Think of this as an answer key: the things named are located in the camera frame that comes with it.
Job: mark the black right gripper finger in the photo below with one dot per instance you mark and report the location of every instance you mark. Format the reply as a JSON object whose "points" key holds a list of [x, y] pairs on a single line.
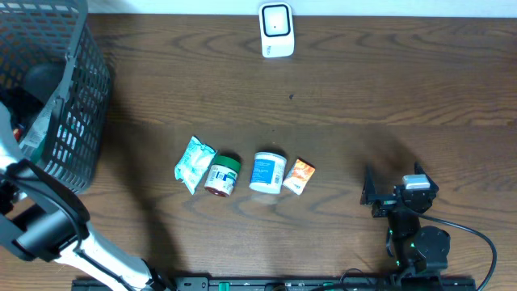
{"points": [[369, 195], [418, 170]]}

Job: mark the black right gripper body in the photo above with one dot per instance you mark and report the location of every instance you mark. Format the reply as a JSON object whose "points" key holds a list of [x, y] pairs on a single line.
{"points": [[384, 208]]}

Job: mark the orange snack packet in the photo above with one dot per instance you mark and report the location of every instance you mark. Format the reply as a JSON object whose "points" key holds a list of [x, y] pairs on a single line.
{"points": [[298, 176]]}

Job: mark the white blue-label tub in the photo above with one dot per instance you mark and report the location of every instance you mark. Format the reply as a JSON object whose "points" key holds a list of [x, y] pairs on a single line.
{"points": [[268, 173]]}

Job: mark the green-lid jar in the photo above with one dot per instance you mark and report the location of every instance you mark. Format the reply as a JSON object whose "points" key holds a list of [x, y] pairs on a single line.
{"points": [[222, 176]]}

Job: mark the light green crinkled pouch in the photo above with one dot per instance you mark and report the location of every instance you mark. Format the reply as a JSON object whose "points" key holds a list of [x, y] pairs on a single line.
{"points": [[195, 161]]}

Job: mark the green 3M package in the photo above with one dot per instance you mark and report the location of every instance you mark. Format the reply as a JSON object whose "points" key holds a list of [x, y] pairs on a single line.
{"points": [[33, 144]]}

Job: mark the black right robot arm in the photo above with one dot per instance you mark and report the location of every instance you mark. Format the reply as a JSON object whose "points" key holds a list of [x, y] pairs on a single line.
{"points": [[418, 250]]}

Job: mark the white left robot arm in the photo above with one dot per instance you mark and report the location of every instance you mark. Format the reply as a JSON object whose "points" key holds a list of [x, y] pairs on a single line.
{"points": [[57, 228]]}

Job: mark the white barcode scanner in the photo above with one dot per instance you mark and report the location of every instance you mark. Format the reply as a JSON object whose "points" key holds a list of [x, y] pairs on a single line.
{"points": [[276, 29]]}

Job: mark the grey plastic mesh basket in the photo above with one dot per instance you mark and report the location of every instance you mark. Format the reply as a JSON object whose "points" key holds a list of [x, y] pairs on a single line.
{"points": [[47, 50]]}

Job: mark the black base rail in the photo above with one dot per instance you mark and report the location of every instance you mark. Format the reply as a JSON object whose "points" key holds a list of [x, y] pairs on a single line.
{"points": [[198, 283]]}

